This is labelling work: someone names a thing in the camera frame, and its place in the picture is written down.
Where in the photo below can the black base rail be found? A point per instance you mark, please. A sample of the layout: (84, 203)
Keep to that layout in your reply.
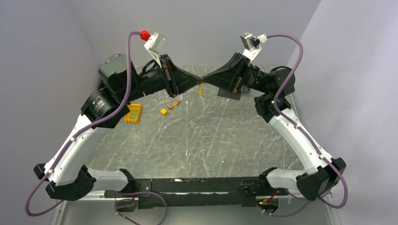
(185, 192)

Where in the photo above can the yellow key tag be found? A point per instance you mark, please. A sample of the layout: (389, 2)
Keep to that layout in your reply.
(200, 90)

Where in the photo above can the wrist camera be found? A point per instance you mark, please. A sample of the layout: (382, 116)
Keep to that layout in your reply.
(154, 44)
(252, 44)

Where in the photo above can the small yellow cube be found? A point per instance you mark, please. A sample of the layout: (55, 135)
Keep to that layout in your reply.
(164, 112)

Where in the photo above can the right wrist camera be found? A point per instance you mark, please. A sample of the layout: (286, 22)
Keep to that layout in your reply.
(252, 44)

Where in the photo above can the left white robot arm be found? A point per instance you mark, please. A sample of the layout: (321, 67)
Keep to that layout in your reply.
(67, 177)

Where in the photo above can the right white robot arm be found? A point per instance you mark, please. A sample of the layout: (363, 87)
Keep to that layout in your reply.
(320, 172)

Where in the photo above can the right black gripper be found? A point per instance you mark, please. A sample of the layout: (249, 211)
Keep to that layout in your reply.
(232, 76)

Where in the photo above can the yellow window toy block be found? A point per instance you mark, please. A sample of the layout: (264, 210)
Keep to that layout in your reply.
(134, 113)

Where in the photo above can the tan curved block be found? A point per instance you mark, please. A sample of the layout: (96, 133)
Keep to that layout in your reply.
(172, 105)

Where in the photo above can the grey and blue lego stack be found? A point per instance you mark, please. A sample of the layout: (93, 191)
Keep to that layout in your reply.
(235, 96)

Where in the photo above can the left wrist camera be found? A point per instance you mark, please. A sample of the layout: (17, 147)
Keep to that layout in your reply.
(154, 44)

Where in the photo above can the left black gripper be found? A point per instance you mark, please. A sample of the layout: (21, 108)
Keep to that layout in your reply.
(177, 81)

